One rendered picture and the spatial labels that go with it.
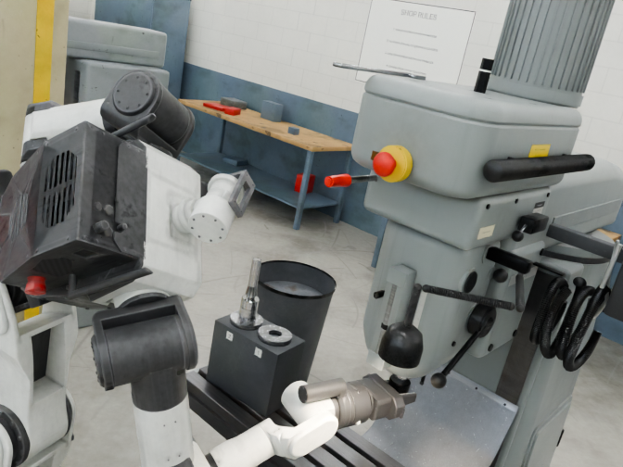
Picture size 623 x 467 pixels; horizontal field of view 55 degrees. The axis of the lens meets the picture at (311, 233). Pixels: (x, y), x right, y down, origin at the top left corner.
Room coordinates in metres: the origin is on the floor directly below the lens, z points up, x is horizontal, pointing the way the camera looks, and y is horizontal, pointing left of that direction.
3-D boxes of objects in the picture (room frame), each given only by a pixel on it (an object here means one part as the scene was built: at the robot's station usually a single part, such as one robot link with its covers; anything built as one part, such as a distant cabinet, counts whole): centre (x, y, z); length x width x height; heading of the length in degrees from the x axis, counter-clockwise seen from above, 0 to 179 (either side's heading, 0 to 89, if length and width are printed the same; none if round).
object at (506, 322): (1.31, -0.38, 1.47); 0.24 x 0.19 x 0.26; 51
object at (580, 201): (1.55, -0.56, 1.66); 0.80 x 0.23 x 0.20; 141
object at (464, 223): (1.19, -0.28, 1.68); 0.34 x 0.24 x 0.10; 141
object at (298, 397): (1.04, -0.08, 1.24); 0.11 x 0.11 x 0.11; 37
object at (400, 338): (0.92, -0.19, 1.48); 0.07 x 0.07 x 0.06
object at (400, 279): (1.07, -0.18, 1.45); 0.04 x 0.04 x 0.21; 51
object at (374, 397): (1.10, -0.18, 1.23); 0.13 x 0.12 x 0.10; 37
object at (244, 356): (1.42, 0.08, 1.09); 0.22 x 0.12 x 0.20; 58
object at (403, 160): (0.98, -0.11, 1.76); 0.06 x 0.02 x 0.06; 51
